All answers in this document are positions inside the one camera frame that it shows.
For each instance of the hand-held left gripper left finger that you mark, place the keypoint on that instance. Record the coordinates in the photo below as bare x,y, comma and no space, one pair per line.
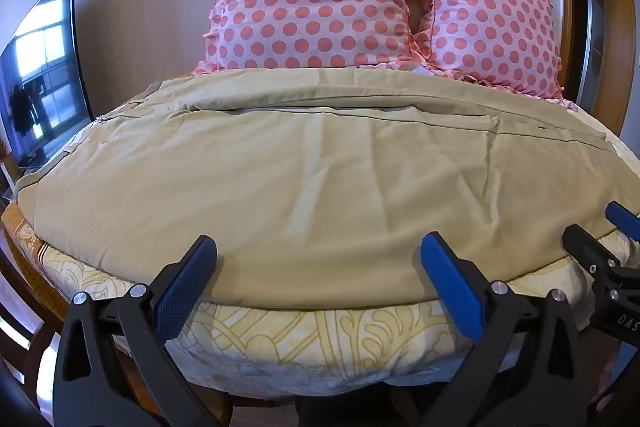
184,289

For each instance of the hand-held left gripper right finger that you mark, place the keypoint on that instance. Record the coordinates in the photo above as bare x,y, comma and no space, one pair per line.
450,289

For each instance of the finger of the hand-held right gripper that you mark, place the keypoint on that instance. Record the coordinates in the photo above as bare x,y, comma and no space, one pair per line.
624,218
587,249

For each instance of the beige pants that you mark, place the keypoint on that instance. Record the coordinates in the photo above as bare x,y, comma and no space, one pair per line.
320,187

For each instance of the yellow patterned bed sheet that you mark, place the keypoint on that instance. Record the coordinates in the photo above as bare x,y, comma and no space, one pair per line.
310,342

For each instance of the black flat screen television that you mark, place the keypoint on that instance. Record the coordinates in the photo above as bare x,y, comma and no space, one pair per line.
42,72

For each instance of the wooden bed frame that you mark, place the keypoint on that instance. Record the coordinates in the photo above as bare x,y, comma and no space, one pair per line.
30,277

